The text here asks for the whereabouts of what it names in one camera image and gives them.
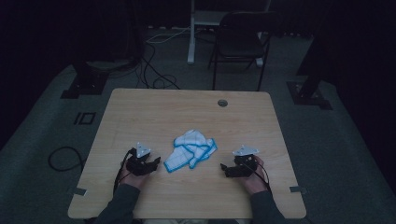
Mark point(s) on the person's left hand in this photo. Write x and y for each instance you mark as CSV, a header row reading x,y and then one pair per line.
x,y
134,179

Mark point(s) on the person's right hand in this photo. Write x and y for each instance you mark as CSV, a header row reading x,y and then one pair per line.
x,y
253,183

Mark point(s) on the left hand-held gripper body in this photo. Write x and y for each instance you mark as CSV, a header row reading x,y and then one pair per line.
x,y
138,163

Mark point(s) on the white towel with blue trim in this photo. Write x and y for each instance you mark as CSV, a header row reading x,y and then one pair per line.
x,y
191,151

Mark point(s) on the grey round stand base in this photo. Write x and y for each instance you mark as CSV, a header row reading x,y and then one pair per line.
x,y
107,64

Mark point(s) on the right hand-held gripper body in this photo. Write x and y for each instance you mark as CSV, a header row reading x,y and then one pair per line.
x,y
246,163

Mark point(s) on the grey round table grommet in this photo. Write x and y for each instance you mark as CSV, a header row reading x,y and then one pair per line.
x,y
222,103

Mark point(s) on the black stand base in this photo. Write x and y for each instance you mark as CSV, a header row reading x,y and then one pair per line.
x,y
85,84

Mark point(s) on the black stand with base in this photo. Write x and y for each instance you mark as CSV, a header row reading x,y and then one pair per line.
x,y
308,93

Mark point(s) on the black folding chair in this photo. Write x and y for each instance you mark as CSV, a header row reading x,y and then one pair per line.
x,y
239,43

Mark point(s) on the grey tape strip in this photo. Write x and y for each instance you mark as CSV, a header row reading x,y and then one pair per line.
x,y
297,188
79,191

